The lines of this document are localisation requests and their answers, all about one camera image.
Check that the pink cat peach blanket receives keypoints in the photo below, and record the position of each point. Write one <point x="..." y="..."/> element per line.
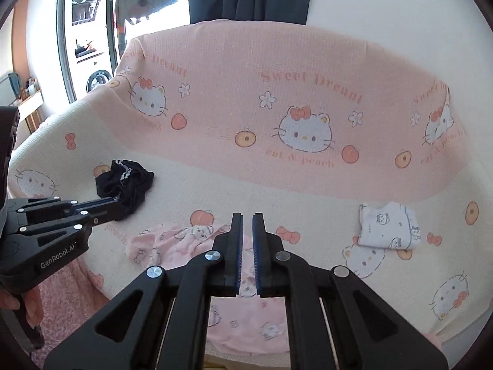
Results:
<point x="302" y="125"/>

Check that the person's left hand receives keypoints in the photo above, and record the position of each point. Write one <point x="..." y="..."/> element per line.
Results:
<point x="32" y="301"/>

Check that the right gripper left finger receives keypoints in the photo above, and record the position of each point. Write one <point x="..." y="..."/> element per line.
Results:
<point x="159" y="320"/>

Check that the pink fluffy left sleeve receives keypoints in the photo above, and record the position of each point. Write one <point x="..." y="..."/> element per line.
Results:
<point x="70" y="297"/>

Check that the pink cartoon print pants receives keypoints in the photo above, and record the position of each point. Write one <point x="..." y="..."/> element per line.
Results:
<point x="245" y="324"/>

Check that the white folded cartoon garment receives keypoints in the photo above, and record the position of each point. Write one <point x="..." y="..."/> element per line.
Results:
<point x="393" y="226"/>

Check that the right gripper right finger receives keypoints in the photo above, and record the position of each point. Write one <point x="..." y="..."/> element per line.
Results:
<point x="334" y="319"/>

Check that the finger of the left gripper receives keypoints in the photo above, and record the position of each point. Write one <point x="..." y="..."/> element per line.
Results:
<point x="46" y="206"/>
<point x="100" y="211"/>

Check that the wooden side shelf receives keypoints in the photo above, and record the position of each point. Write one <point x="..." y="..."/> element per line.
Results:
<point x="28" y="98"/>

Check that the black crumpled garment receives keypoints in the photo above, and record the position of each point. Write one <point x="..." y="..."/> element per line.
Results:
<point x="126" y="182"/>

